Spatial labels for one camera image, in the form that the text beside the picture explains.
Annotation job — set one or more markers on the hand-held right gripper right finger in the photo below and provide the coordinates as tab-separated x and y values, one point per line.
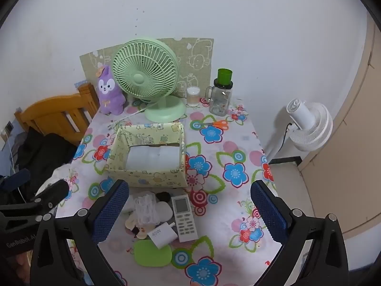
269	214

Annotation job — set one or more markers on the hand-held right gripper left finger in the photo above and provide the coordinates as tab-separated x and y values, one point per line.
110	211

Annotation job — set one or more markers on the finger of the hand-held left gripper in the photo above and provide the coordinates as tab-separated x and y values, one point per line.
16	180
53	192

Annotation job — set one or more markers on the beige round compact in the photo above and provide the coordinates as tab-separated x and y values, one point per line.
131	223

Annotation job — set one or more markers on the yellow printed storage box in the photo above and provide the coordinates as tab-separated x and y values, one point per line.
143	178

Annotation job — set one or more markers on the white round puff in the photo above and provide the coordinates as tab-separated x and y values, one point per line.
165	211

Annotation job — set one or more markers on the white charger adapter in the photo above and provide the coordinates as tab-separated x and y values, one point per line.
159	236

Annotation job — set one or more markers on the green rounded case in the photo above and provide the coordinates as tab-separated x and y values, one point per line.
151	256

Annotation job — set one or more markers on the white remote control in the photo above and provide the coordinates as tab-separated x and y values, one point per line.
184	223

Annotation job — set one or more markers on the dark clothes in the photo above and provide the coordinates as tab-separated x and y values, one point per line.
44	152

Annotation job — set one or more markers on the white standing fan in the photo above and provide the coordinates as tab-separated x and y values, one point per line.
309	125

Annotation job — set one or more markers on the beige cabinet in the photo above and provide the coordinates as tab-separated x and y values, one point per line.
351	155

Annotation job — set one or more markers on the purple plush rabbit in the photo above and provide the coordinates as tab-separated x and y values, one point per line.
108	95

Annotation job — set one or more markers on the light blue flat item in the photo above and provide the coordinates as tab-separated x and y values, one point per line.
81	83

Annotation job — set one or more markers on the glass jar with green lid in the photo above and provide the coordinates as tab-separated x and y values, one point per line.
220	101

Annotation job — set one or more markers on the green desk fan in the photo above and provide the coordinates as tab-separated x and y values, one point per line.
140	77

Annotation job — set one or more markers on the cotton swab container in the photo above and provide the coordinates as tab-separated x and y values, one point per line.
193	96

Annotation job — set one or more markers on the beige printed wall mat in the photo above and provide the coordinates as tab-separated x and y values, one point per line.
196	59

